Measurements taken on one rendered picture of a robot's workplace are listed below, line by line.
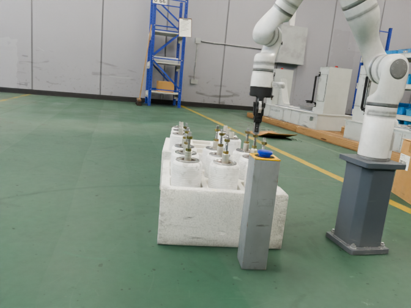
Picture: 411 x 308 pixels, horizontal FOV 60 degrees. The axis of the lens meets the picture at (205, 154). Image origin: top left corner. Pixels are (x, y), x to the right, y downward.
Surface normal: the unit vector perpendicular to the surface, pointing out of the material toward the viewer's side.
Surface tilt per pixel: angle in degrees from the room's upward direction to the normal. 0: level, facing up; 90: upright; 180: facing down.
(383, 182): 90
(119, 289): 0
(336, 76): 90
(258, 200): 90
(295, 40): 90
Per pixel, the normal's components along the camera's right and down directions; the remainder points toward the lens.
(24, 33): 0.25, 0.21
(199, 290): 0.09, -0.98
